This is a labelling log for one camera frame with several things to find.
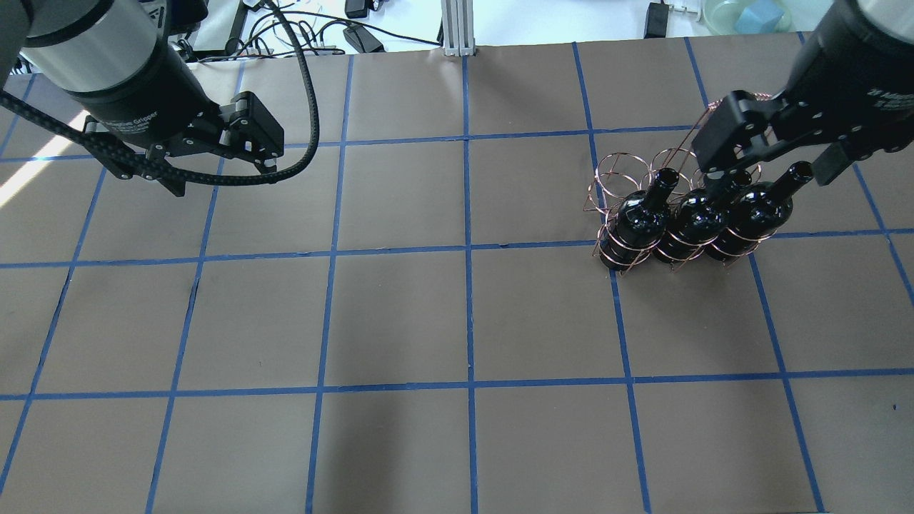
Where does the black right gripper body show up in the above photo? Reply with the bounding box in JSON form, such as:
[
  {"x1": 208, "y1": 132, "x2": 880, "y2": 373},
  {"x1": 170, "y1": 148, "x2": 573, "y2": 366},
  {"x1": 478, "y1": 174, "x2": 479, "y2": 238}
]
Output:
[{"x1": 773, "y1": 1, "x2": 913, "y2": 153}]

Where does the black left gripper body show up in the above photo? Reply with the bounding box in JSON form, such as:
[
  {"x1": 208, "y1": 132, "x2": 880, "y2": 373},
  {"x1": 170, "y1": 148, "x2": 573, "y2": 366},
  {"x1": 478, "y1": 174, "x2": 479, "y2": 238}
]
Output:
[{"x1": 75, "y1": 39, "x2": 225, "y2": 158}]

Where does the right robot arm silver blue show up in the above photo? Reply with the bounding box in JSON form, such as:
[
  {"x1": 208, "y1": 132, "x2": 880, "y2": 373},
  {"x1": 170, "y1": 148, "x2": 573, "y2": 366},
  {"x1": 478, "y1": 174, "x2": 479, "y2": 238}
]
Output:
[{"x1": 691, "y1": 1, "x2": 913, "y2": 188}]

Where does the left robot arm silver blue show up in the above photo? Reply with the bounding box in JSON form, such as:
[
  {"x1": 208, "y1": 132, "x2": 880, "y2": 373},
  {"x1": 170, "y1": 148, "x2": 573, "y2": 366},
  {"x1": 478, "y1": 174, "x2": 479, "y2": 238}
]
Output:
[{"x1": 2, "y1": 1, "x2": 288, "y2": 196}]

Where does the far wine bottle in basket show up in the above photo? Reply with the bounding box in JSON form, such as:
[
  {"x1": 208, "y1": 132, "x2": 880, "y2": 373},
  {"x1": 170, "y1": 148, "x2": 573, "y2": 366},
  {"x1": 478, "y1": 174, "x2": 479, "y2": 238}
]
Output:
[{"x1": 704, "y1": 161, "x2": 814, "y2": 263}]

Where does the wine bottle in basket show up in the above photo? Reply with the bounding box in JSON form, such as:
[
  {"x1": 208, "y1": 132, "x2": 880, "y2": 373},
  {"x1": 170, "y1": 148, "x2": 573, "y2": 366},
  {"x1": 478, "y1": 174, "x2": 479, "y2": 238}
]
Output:
[
  {"x1": 704, "y1": 161, "x2": 814, "y2": 263},
  {"x1": 599, "y1": 167, "x2": 680, "y2": 272}
]

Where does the near wine bottle in basket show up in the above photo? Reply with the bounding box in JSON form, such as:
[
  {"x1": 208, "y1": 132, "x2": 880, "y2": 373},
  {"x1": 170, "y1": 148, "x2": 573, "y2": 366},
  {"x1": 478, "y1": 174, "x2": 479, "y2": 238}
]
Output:
[{"x1": 599, "y1": 167, "x2": 680, "y2": 272}]

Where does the blue foam cube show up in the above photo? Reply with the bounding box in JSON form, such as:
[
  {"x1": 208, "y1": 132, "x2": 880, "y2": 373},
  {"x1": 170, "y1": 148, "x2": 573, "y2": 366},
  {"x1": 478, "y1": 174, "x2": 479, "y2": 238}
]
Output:
[{"x1": 733, "y1": 1, "x2": 786, "y2": 34}]

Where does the green glass bowl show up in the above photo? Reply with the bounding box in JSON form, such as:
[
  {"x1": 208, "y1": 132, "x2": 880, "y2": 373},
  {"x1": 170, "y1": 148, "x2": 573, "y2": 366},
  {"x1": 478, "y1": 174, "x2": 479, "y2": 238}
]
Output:
[{"x1": 701, "y1": 1, "x2": 791, "y2": 35}]

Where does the black power adapter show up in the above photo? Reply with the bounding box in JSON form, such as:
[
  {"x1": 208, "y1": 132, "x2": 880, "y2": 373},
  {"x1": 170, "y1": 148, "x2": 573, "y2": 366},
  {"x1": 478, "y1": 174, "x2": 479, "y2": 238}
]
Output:
[{"x1": 643, "y1": 1, "x2": 670, "y2": 39}]

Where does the black power brick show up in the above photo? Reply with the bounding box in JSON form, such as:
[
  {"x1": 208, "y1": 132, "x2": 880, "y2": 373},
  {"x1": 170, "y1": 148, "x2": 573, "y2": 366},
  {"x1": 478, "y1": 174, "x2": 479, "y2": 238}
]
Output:
[{"x1": 343, "y1": 25, "x2": 386, "y2": 54}]

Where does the brown paper table mat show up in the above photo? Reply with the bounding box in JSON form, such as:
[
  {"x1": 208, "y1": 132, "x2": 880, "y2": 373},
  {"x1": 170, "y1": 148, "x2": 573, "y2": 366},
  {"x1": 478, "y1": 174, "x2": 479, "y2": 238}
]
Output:
[{"x1": 2, "y1": 34, "x2": 912, "y2": 513}]

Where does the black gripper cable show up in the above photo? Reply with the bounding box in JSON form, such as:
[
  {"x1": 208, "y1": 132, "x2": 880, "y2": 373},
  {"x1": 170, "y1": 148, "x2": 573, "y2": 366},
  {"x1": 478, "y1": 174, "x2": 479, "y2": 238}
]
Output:
[{"x1": 0, "y1": 0, "x2": 319, "y2": 188}]

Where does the copper wire wine basket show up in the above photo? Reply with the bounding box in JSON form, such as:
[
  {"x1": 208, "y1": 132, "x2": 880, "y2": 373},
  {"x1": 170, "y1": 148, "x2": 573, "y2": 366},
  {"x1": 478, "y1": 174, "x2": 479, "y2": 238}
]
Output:
[{"x1": 583, "y1": 99, "x2": 761, "y2": 274}]

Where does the aluminium frame post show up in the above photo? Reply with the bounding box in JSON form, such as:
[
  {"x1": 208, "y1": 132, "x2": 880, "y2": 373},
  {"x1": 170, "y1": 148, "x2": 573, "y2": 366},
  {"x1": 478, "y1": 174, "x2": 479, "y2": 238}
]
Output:
[{"x1": 441, "y1": 0, "x2": 477, "y2": 56}]

